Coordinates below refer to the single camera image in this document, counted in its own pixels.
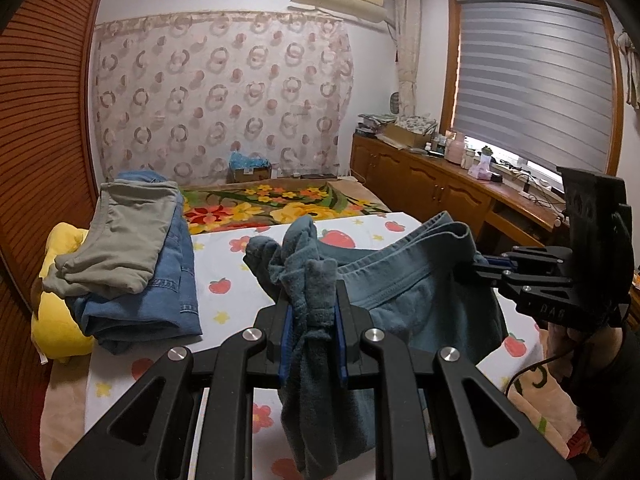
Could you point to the white hanging cloth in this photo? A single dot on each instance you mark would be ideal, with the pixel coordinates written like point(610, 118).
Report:
point(631, 65)

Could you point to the grey striped window blind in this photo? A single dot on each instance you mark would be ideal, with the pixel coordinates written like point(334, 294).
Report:
point(535, 75)

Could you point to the small grey desk fan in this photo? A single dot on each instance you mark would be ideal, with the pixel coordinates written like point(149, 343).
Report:
point(394, 103)

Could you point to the teal pants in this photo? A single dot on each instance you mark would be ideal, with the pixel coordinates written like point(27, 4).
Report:
point(400, 305)

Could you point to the pink tissue pack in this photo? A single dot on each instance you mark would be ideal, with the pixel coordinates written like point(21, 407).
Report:
point(482, 167)

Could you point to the pink container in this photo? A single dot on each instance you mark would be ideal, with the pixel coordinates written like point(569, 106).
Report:
point(455, 149)

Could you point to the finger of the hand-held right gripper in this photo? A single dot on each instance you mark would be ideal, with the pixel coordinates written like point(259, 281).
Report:
point(540, 255)
point(530, 277)

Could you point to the person's right hand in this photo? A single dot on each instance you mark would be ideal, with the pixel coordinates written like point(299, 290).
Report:
point(562, 342)

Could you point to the louvered wooden wardrobe door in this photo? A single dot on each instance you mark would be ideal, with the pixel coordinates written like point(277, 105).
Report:
point(45, 85)

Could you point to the long wooden cabinet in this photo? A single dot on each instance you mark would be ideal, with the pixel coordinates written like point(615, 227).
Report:
point(425, 185)

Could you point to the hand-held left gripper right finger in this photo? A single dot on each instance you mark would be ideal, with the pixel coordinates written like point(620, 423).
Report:
point(342, 355)

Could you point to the folded olive green pants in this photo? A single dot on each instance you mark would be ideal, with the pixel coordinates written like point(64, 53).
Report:
point(125, 230)

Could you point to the person's right forearm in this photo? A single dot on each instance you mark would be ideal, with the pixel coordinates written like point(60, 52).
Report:
point(610, 385)

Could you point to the folded blue denim jeans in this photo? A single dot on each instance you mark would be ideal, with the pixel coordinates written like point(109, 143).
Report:
point(175, 285)

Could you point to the strawberry printed white blanket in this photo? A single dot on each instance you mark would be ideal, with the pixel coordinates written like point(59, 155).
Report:
point(225, 270)

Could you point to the stack of patterned cloths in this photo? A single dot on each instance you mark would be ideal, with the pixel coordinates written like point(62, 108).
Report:
point(400, 121)

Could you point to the floral brown blanket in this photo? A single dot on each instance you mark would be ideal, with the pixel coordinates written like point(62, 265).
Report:
point(280, 205)

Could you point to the small cardboard box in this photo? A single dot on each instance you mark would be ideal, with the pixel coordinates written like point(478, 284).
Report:
point(250, 176)

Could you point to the open cardboard box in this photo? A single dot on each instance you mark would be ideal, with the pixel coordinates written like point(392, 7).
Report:
point(402, 136)

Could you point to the cream blanket with green print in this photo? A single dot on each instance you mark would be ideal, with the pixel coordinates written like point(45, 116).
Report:
point(550, 410)

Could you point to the blue plastic bag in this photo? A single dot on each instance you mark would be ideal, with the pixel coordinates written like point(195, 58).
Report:
point(247, 161)

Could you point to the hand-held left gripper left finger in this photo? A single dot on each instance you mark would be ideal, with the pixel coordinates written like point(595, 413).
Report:
point(286, 345)

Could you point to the yellow cloth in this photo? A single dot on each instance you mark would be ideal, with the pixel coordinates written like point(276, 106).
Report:
point(55, 320)

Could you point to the cream lace curtain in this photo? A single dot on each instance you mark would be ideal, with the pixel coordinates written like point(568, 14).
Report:
point(406, 50)

